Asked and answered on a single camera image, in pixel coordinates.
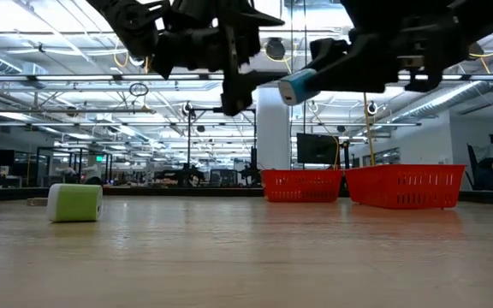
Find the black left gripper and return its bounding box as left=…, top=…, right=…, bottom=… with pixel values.
left=151, top=0, right=288, bottom=116

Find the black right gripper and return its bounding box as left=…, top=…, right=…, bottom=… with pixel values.
left=306, top=16, right=478, bottom=94

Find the teal white wall charger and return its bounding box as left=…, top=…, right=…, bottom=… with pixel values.
left=277, top=68, right=321, bottom=107

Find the green white wall charger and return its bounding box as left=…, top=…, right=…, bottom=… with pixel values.
left=27, top=183, right=104, bottom=223

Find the white building column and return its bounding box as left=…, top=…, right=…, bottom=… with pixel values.
left=257, top=85, right=291, bottom=172

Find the black stand pole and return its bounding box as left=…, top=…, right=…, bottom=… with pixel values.
left=339, top=140, right=353, bottom=193

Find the red slotted plastic basket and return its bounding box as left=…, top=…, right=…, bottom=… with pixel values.
left=261, top=169, right=345, bottom=204
left=343, top=164, right=466, bottom=211

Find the long LED light bar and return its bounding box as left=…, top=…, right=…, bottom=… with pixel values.
left=0, top=74, right=493, bottom=83

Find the black ceiling cable reel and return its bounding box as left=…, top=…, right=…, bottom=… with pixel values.
left=265, top=38, right=287, bottom=62

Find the thin black hanging cable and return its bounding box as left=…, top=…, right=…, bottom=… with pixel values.
left=289, top=0, right=294, bottom=170
left=302, top=0, right=308, bottom=170

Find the yellow hanging rope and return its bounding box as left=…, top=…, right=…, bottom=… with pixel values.
left=362, top=92, right=377, bottom=168

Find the silver ventilation duct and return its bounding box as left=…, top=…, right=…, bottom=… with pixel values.
left=389, top=80, right=485, bottom=124

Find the black metal station frame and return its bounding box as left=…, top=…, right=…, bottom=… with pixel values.
left=186, top=107, right=258, bottom=188

